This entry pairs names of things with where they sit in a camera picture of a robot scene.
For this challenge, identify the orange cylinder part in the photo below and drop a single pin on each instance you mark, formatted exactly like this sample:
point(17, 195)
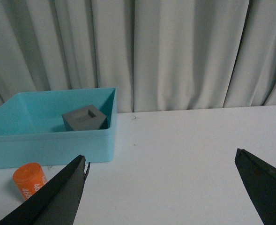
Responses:
point(29, 178)

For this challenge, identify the light blue plastic box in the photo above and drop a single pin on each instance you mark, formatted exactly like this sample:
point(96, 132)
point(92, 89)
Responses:
point(32, 128)

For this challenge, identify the gray block with square slot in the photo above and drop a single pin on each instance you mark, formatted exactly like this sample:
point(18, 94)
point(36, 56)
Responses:
point(86, 118)

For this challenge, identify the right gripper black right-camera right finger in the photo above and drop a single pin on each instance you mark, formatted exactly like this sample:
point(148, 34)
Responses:
point(259, 179)

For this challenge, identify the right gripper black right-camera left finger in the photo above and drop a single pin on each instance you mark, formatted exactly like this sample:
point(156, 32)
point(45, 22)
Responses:
point(57, 202)

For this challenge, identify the pale gray-green curtain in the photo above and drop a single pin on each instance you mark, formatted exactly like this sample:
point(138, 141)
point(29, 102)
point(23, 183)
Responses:
point(159, 54)

